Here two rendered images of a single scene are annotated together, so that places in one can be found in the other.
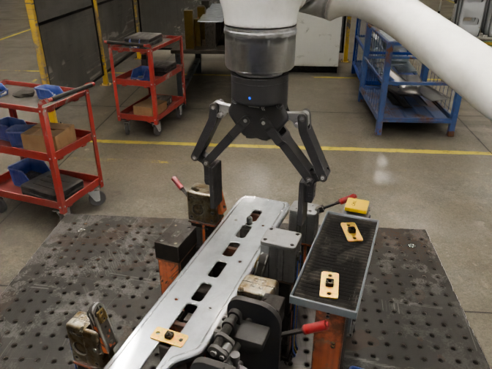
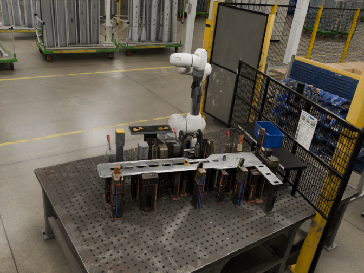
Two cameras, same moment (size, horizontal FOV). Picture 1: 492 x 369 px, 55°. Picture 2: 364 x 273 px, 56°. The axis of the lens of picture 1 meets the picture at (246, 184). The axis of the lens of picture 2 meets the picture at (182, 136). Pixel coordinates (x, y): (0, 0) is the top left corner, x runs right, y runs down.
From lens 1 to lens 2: 3.22 m
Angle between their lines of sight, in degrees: 109
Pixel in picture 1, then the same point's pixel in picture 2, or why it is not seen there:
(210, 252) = (147, 169)
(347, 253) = (148, 128)
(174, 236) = (151, 174)
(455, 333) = (102, 157)
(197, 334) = (180, 160)
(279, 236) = (143, 144)
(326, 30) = not seen: outside the picture
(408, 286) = (84, 168)
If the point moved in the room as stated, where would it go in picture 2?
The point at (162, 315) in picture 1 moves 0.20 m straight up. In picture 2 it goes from (181, 167) to (184, 144)
